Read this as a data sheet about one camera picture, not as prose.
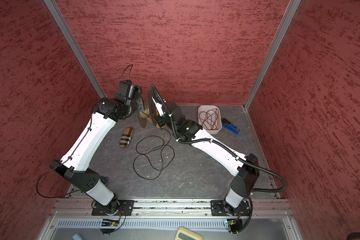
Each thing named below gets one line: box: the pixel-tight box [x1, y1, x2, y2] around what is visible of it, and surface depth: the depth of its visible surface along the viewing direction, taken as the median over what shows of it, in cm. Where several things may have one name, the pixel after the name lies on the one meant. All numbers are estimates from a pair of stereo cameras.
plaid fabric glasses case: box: [119, 127, 134, 149], surface depth 98 cm
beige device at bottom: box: [174, 226, 204, 240], surface depth 67 cm
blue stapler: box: [221, 118, 240, 135], surface depth 107 cm
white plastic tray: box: [198, 105, 223, 135], surface depth 116 cm
